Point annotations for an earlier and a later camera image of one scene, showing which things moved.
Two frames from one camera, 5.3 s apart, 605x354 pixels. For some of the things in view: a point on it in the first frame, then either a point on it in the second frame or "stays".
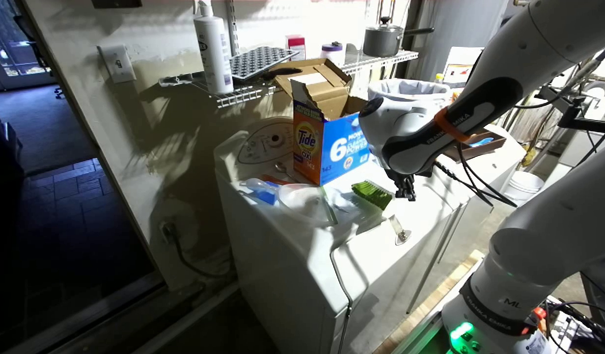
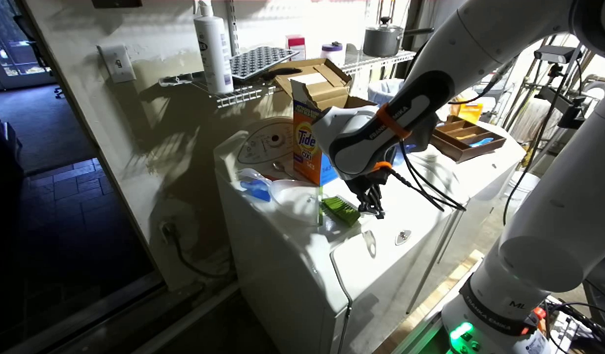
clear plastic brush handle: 399,231 → 370,242
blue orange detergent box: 327,130 stays
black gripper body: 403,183 → 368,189
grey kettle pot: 384,40 stays
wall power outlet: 121,63 stays
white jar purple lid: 333,52 stays
